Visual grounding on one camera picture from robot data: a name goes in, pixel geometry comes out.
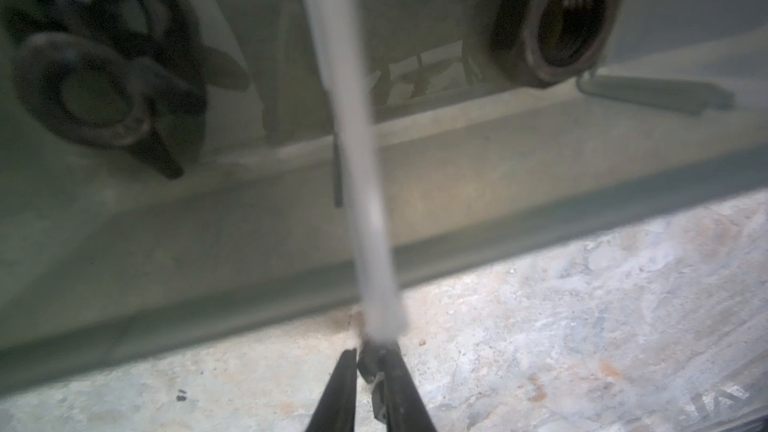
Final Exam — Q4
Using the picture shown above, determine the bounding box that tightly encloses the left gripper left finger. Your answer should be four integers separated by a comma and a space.
305, 348, 358, 432

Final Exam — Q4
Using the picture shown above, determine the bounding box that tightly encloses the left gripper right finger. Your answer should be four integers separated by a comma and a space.
373, 345, 437, 432

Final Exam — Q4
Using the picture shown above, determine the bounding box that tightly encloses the small black hex nut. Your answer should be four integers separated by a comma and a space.
357, 341, 388, 385

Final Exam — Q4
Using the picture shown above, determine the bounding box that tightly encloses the clear green organizer box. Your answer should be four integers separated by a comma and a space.
1, 0, 767, 396

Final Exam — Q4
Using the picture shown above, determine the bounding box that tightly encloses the black wing nut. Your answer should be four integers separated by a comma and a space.
13, 31, 208, 181
1, 0, 250, 91

